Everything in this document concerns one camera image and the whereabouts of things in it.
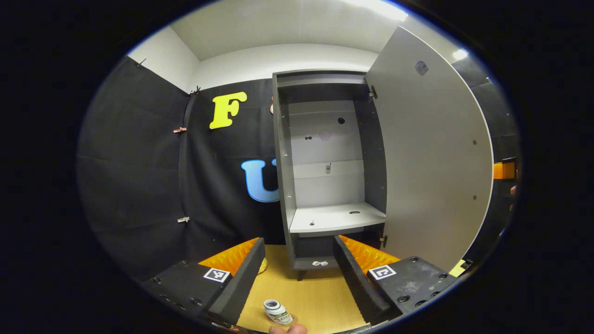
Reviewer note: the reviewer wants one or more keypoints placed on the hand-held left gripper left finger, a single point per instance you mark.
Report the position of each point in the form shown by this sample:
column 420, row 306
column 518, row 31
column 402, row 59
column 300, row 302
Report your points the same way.
column 241, row 283

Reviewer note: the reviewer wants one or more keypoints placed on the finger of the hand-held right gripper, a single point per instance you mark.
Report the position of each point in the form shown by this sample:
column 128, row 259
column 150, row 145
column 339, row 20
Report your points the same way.
column 503, row 170

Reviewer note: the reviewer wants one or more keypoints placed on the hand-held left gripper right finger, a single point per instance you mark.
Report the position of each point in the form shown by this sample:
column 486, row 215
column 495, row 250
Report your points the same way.
column 355, row 283

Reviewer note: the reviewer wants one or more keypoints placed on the white bottle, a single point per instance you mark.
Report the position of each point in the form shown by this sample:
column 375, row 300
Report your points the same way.
column 278, row 313

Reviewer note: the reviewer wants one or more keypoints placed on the grey cabinet door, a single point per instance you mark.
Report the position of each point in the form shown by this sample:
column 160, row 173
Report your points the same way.
column 431, row 162

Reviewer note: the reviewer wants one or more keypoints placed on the dark grey cabinet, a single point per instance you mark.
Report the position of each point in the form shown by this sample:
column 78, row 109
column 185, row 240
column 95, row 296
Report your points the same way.
column 325, row 185

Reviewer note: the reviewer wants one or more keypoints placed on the yellow round object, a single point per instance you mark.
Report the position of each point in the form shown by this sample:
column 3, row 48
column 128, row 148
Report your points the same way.
column 263, row 266

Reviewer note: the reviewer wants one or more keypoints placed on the small ceiling light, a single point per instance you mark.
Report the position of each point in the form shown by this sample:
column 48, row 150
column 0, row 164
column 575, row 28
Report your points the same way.
column 460, row 54

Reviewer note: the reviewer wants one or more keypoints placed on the black backdrop cloth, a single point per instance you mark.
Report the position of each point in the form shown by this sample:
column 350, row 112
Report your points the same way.
column 139, row 162

